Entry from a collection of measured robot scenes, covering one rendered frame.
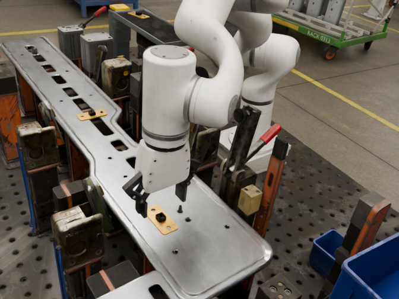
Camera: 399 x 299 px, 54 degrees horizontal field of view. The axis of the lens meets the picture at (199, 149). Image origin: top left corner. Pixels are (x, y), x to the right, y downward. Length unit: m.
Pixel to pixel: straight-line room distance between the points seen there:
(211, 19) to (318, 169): 1.04
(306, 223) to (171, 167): 0.73
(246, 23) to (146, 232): 0.62
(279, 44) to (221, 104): 0.74
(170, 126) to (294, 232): 0.76
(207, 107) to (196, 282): 0.32
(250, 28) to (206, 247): 0.61
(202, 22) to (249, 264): 0.45
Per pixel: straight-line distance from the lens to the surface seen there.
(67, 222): 0.78
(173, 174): 0.73
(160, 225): 0.82
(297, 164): 1.61
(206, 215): 0.85
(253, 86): 1.38
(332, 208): 1.45
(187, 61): 0.61
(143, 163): 0.70
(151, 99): 0.63
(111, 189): 0.91
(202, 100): 0.60
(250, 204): 0.83
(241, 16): 1.10
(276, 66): 1.32
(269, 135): 0.90
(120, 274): 0.77
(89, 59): 1.45
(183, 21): 0.72
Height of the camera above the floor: 1.59
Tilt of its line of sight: 34 degrees down
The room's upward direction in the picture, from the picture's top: 7 degrees clockwise
